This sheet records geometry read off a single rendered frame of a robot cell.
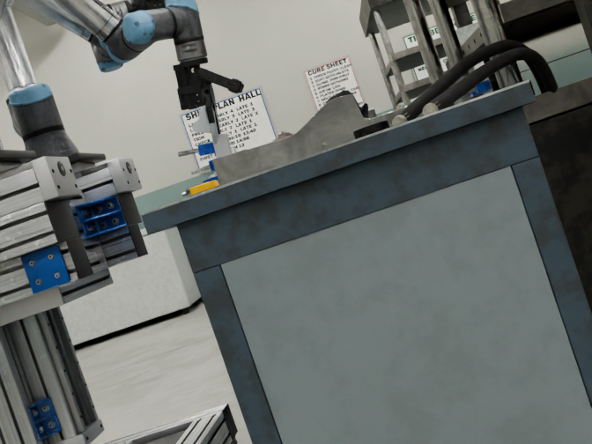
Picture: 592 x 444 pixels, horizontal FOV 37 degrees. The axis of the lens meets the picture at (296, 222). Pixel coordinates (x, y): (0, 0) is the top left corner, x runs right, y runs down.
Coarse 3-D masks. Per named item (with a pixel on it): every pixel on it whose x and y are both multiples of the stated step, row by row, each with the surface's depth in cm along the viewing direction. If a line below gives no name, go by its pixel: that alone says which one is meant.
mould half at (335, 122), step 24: (312, 120) 211; (336, 120) 211; (360, 120) 210; (384, 120) 210; (264, 144) 212; (288, 144) 211; (312, 144) 211; (336, 144) 211; (216, 168) 212; (240, 168) 212; (264, 168) 212
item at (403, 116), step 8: (456, 64) 201; (464, 64) 202; (448, 72) 196; (456, 72) 197; (464, 72) 201; (440, 80) 192; (448, 80) 193; (456, 80) 198; (432, 88) 188; (440, 88) 189; (424, 96) 184; (432, 96) 185; (416, 104) 180; (424, 104) 182; (400, 112) 177; (408, 112) 176; (416, 112) 178; (400, 120) 174; (408, 120) 175
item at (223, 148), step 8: (224, 136) 217; (200, 144) 218; (208, 144) 218; (216, 144) 218; (224, 144) 218; (184, 152) 220; (192, 152) 220; (200, 152) 219; (208, 152) 219; (216, 152) 218; (224, 152) 218
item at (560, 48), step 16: (560, 32) 260; (576, 32) 260; (544, 48) 261; (560, 48) 260; (576, 48) 260; (480, 64) 266; (560, 64) 261; (576, 64) 260; (496, 80) 262; (560, 80) 261; (576, 80) 261
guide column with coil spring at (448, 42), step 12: (432, 0) 294; (444, 0) 294; (444, 12) 294; (444, 24) 294; (444, 36) 295; (456, 36) 295; (444, 48) 297; (456, 48) 294; (456, 60) 294; (468, 72) 295; (468, 96) 295
